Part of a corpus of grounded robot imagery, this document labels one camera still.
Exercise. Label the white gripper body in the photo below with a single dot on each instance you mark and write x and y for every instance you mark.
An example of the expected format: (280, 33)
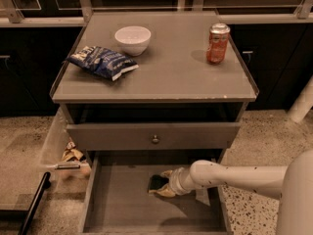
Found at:
(176, 181)

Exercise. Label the green yellow sponge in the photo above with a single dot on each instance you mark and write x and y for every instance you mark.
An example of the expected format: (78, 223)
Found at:
(156, 182)

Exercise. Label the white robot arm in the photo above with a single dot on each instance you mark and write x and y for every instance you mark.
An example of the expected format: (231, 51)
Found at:
(291, 185)

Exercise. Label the top drawer with knob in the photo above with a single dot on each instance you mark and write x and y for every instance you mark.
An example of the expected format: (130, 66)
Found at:
(153, 136)

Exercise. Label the open middle drawer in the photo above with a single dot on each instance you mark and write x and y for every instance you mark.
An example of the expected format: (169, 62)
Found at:
(117, 200)

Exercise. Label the grey drawer cabinet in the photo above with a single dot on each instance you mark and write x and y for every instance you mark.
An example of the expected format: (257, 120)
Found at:
(173, 82)

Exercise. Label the crumpled snack wrapper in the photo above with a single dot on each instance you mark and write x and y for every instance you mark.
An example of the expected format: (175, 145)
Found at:
(72, 154)

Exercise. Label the clear plastic bin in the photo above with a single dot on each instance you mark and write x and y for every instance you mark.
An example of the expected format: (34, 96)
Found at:
(54, 147)

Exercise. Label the blue chip bag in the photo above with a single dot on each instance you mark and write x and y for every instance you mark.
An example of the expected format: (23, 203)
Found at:
(103, 62)

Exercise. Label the orange soda can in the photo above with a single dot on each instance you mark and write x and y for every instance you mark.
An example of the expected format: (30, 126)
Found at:
(217, 43)

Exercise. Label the white bowl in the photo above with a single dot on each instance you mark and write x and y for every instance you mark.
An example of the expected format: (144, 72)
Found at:
(133, 40)

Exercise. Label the black bar handle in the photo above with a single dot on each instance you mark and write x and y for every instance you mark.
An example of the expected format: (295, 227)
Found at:
(30, 213)

